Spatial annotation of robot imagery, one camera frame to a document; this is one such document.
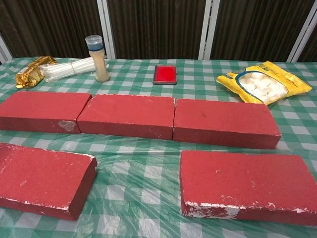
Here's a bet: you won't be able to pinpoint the red brick white chipped edge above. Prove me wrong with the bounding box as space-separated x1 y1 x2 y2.
180 150 317 227

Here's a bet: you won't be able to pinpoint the red foam brick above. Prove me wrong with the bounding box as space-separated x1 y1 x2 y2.
172 98 282 150
76 94 176 141
0 142 98 221

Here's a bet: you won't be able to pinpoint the red ink pad case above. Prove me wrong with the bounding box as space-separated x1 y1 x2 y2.
153 65 178 85

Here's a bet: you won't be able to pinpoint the green white checkered tablecloth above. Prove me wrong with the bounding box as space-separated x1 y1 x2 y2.
0 57 317 238

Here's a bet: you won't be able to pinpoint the clear plastic sheet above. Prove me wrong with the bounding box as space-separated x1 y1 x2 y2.
0 131 317 238

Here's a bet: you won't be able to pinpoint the clear bottle blue cap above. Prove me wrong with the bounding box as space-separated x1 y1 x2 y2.
85 35 111 82

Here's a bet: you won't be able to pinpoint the dark brown pleated curtain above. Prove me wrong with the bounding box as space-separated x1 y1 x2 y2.
0 0 317 62

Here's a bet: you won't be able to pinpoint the bundle of white straws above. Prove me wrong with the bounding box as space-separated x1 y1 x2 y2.
39 57 96 82

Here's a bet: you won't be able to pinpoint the yellow bag white cubes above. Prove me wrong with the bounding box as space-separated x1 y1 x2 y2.
216 60 313 105

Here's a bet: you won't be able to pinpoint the red brick grey patch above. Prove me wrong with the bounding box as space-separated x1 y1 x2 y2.
0 91 92 134

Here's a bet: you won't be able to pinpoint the gold foil package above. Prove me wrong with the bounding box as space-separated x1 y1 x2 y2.
15 56 58 89

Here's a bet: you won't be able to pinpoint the white metal frame post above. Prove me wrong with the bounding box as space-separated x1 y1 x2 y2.
198 0 221 60
0 32 13 62
287 0 317 62
96 0 117 60

